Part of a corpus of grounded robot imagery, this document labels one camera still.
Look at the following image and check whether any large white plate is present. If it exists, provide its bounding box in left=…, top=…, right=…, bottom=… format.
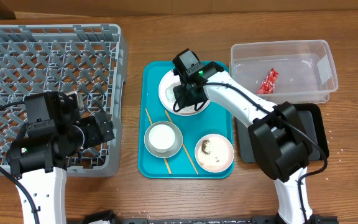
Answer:
left=158, top=70, right=210, bottom=116

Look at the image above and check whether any wooden chopstick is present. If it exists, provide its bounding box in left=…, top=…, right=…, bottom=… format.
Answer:
left=145, top=108, right=172, bottom=175
left=165, top=110, right=199, bottom=175

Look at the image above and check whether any brown food scrap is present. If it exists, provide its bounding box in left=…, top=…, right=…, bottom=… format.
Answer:
left=201, top=140, right=210, bottom=155

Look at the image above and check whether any grey bowl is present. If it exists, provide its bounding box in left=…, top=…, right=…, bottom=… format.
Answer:
left=144, top=121, right=183, bottom=159

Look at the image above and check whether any white paper cup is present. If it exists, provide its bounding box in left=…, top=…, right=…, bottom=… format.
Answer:
left=149, top=124, right=176, bottom=152

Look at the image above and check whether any small pink bowl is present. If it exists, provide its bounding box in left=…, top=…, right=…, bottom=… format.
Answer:
left=195, top=134, right=234, bottom=173

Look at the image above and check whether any red snack wrapper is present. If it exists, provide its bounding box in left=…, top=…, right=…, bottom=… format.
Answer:
left=257, top=68, right=279, bottom=94

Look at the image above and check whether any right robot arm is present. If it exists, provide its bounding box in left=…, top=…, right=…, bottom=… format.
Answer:
left=173, top=60, right=313, bottom=223

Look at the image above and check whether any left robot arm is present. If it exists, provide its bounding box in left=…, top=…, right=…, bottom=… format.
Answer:
left=6, top=91, right=115, bottom=223

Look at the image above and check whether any black waste tray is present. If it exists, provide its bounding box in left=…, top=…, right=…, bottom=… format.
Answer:
left=236, top=103, right=329, bottom=163

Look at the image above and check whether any teal plastic tray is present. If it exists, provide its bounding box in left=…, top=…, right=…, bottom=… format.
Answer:
left=138, top=61, right=234, bottom=179

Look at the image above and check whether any grey dish rack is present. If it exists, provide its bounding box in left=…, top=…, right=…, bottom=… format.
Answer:
left=0, top=24, right=128, bottom=177

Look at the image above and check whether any clear plastic bin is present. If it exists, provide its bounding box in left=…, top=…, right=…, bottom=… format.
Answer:
left=230, top=40, right=338, bottom=104

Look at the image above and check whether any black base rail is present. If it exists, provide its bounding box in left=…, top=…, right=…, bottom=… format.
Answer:
left=67, top=209, right=340, bottom=224

